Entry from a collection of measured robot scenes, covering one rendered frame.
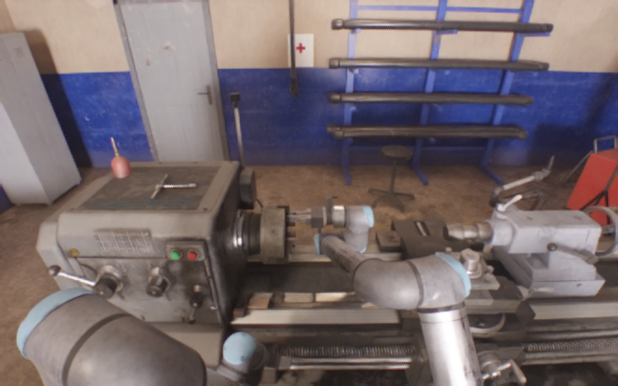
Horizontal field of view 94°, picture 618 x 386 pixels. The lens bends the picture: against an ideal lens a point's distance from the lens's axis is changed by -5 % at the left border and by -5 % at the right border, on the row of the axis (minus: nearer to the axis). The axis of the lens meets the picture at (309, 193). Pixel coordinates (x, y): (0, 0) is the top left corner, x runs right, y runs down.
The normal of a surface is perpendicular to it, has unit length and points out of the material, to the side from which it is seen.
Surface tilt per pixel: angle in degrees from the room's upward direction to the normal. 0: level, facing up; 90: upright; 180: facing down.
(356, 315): 36
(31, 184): 90
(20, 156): 90
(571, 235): 82
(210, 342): 32
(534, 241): 86
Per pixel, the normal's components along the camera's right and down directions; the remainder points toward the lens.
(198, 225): 0.00, -0.25
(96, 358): 0.10, -0.48
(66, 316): -0.02, -0.84
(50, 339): -0.26, -0.44
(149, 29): 0.00, 0.50
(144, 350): 0.60, -0.67
